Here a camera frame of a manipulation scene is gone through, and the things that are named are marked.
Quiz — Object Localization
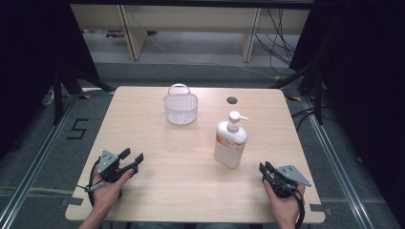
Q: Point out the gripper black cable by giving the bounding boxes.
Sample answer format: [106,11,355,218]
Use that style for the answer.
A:
[273,177,306,229]
[75,157,123,208]

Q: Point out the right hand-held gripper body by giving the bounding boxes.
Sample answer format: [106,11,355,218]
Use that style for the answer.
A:
[264,164,312,199]

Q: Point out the black curtain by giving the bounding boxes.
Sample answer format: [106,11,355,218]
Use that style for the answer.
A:
[288,0,405,220]
[0,0,100,160]

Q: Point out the black cables bundle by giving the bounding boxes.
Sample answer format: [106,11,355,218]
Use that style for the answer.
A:
[253,8,302,77]

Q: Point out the person's left hand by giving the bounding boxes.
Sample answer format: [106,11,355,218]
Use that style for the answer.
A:
[91,168,135,212]

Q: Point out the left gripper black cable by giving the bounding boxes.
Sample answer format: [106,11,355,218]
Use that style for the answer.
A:
[75,157,123,208]

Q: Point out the metal floor rail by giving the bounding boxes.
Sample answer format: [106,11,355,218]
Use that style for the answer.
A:
[0,94,80,229]
[300,94,376,229]

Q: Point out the person's right hand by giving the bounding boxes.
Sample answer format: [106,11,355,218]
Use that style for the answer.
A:
[263,179,307,227]

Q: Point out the white cable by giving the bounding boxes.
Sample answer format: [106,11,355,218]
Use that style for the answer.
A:
[145,32,277,80]

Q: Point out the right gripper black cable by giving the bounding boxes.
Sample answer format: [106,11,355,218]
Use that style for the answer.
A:
[273,177,306,229]

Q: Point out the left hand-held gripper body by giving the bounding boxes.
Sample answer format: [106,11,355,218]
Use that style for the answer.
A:
[96,149,135,184]

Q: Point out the black stand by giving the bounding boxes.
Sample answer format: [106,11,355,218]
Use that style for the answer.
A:
[270,63,328,126]
[52,63,116,126]

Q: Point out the white pump bottle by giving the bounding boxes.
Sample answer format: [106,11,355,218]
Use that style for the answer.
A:
[213,110,250,169]

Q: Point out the white plastic basket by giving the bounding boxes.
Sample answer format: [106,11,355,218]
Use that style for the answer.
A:
[162,83,199,126]

